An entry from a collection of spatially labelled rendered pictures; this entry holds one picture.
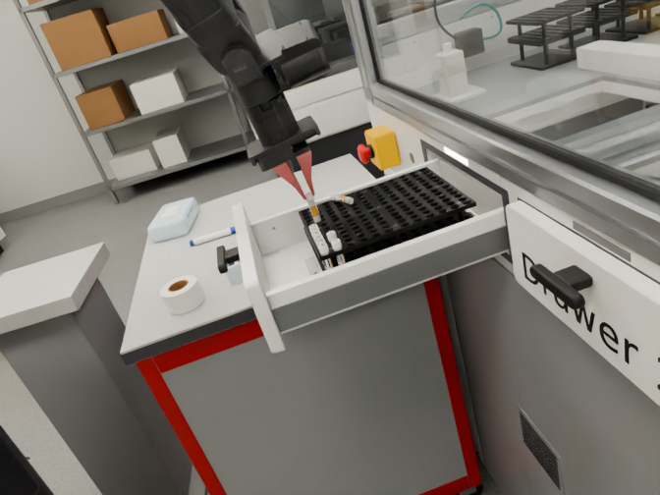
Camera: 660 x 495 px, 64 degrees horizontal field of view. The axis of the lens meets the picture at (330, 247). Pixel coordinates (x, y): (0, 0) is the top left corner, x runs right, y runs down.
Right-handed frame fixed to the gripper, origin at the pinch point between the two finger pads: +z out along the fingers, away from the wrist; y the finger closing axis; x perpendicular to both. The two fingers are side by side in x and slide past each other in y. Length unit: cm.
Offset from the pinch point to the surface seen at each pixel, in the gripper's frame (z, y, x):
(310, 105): 9, 11, 78
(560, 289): 5.0, 17.3, -35.4
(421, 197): 6.7, 14.6, -4.4
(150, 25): -22, -54, 380
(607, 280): 4.8, 20.8, -37.1
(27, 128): 9, -197, 429
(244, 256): 0.4, -11.0, -10.0
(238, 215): 0.8, -11.3, 5.3
